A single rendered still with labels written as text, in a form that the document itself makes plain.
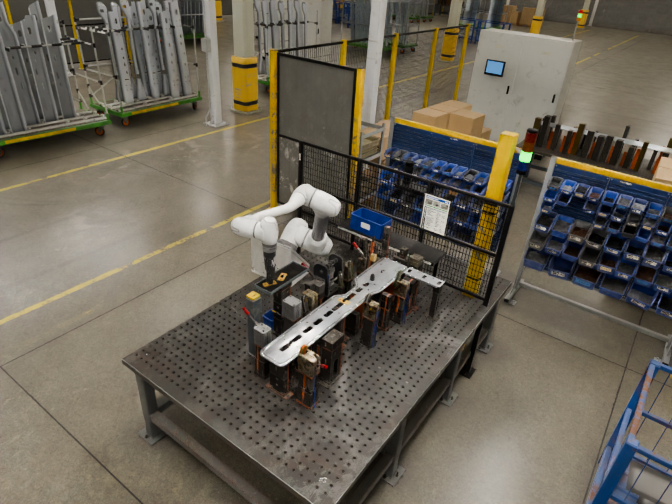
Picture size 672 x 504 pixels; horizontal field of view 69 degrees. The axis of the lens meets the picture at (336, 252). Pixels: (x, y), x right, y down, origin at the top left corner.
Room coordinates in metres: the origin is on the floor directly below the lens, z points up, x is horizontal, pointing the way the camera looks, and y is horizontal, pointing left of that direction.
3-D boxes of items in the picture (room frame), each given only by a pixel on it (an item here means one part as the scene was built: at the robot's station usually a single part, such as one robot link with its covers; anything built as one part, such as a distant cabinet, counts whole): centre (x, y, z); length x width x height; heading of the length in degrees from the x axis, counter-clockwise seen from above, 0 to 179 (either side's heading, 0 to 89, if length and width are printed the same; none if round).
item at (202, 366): (2.85, -0.10, 0.68); 2.56 x 1.61 x 0.04; 146
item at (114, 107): (9.83, 3.95, 0.88); 1.91 x 1.01 x 1.76; 148
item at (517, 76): (9.29, -3.05, 1.22); 1.60 x 0.54 x 2.45; 56
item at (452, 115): (7.59, -1.66, 0.52); 1.20 x 0.80 x 1.05; 143
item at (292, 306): (2.43, 0.25, 0.90); 0.13 x 0.10 x 0.41; 56
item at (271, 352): (2.59, -0.07, 1.00); 1.38 x 0.22 x 0.02; 146
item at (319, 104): (5.52, 0.35, 1.00); 1.34 x 0.14 x 2.00; 56
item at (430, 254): (3.46, -0.42, 1.02); 0.90 x 0.22 x 0.03; 56
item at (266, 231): (2.52, 0.41, 1.54); 0.13 x 0.11 x 0.16; 75
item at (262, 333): (2.21, 0.39, 0.88); 0.11 x 0.10 x 0.36; 56
